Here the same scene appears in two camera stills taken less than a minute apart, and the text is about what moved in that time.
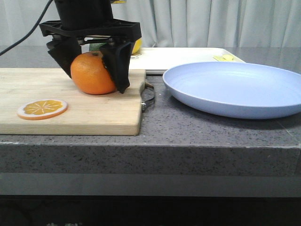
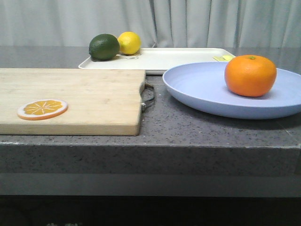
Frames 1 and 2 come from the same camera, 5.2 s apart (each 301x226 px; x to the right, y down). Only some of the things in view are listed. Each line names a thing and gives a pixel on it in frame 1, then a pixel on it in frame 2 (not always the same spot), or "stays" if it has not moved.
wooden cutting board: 115,113 stays
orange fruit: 89,72 → 250,75
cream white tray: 159,60 stays
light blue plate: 235,90 stays
